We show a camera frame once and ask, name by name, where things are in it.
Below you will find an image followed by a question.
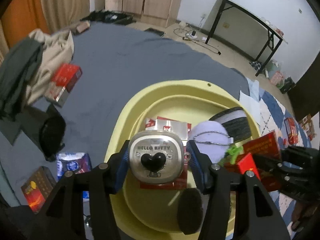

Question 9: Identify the yellow plastic tray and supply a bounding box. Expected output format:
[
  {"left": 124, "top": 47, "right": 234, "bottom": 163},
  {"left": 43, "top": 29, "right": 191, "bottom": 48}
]
[{"left": 103, "top": 79, "right": 262, "bottom": 240}]

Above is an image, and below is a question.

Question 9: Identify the small red box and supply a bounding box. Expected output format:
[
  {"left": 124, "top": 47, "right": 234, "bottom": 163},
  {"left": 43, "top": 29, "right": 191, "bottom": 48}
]
[{"left": 284, "top": 118, "right": 298, "bottom": 145}]

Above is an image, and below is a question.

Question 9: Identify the red silver box on blanket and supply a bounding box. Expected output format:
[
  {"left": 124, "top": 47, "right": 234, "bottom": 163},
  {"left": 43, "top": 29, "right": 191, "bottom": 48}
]
[{"left": 44, "top": 63, "right": 82, "bottom": 107}]

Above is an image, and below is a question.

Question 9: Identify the black folding table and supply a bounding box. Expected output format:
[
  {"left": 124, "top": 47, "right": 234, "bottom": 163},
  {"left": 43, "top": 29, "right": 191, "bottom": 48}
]
[{"left": 205, "top": 0, "right": 287, "bottom": 76}]

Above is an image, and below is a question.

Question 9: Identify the purple plush eggplant toy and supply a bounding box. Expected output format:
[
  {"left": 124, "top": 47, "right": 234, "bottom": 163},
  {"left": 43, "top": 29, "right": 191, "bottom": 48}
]
[{"left": 188, "top": 120, "right": 246, "bottom": 165}]

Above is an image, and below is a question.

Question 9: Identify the grey blanket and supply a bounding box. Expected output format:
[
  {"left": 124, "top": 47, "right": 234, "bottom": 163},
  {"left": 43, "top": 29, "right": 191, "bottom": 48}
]
[{"left": 0, "top": 21, "right": 251, "bottom": 208}]

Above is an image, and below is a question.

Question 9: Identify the long red gift box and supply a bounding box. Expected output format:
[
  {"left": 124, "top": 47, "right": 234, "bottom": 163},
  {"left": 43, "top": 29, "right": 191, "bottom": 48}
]
[{"left": 243, "top": 130, "right": 281, "bottom": 192}]

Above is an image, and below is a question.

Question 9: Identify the blue white checkered rug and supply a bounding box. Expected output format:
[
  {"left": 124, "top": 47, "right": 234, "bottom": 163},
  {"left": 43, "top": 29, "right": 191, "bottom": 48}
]
[{"left": 247, "top": 79, "right": 296, "bottom": 237}]

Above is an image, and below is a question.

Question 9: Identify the cardboard box with items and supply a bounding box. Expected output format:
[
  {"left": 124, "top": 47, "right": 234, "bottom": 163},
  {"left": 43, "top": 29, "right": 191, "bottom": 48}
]
[{"left": 298, "top": 114, "right": 316, "bottom": 141}]

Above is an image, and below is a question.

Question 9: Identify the pile of clothes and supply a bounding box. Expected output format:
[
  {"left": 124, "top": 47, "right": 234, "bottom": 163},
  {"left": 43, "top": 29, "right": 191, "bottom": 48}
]
[{"left": 1, "top": 29, "right": 74, "bottom": 120}]

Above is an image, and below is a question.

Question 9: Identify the white cloth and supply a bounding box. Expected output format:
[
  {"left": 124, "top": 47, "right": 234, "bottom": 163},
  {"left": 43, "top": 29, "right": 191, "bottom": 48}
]
[{"left": 239, "top": 78, "right": 261, "bottom": 126}]

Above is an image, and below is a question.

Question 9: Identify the blue white snack pack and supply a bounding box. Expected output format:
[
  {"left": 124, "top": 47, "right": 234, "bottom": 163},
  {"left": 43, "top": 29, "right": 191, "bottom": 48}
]
[{"left": 56, "top": 151, "right": 93, "bottom": 201}]

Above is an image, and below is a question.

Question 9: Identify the red white gift box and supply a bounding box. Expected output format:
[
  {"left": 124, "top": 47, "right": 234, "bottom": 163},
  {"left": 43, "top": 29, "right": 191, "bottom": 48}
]
[{"left": 224, "top": 153, "right": 260, "bottom": 179}]

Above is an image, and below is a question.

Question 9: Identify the brown orange box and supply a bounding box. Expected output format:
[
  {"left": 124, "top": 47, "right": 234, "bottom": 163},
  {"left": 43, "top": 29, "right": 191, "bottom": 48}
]
[{"left": 21, "top": 166, "right": 56, "bottom": 213}]

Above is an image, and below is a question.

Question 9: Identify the Hello Kitty metal lunch box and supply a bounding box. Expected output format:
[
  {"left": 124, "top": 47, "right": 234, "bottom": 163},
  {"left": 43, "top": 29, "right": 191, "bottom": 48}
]
[{"left": 128, "top": 130, "right": 187, "bottom": 185}]

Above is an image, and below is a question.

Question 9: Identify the red silver cigarette carton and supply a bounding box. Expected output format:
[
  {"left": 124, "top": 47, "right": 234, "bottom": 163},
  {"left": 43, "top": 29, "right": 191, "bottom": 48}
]
[{"left": 140, "top": 116, "right": 191, "bottom": 190}]

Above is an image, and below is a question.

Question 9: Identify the cables and power strip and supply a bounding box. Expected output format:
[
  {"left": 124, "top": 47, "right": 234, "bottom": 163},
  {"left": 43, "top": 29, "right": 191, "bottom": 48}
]
[{"left": 172, "top": 21, "right": 222, "bottom": 55}]

